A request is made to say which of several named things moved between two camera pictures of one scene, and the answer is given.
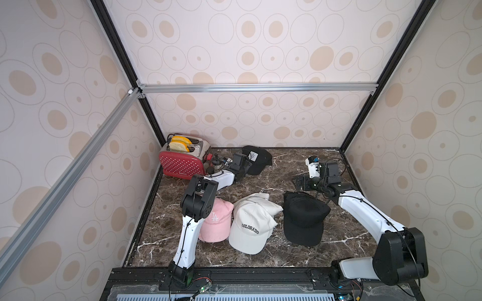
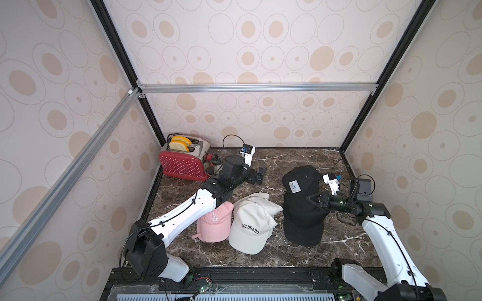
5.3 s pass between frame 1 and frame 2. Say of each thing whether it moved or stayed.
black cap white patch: moved
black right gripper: moved
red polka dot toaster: stayed
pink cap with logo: stayed
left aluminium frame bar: stayed
